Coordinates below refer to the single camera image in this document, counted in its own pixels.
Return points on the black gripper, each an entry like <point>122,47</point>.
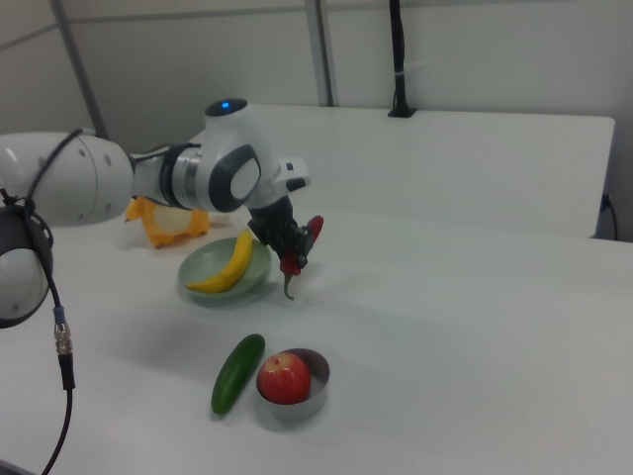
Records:
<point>272,222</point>

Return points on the red chili pepper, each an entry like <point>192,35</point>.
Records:
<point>292,267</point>

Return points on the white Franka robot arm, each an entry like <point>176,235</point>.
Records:
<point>232,173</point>

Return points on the light green plastic plate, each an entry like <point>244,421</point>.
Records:
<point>210,267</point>

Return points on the yellow banana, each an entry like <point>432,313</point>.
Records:
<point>232,269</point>

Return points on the orange plush bird toy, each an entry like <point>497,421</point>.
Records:
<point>168,233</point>

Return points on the red apple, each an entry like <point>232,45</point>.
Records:
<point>284,378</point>

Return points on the round metal bowl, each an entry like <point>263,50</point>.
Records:
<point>320,381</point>

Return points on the green cucumber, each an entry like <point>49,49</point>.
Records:
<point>237,376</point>

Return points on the white desk with rounded corner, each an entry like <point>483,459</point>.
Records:
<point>445,163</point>

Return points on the black pole with clamp foot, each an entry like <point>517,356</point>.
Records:
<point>399,49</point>

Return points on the grey metal partition post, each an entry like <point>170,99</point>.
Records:
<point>324,49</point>
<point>79,64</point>

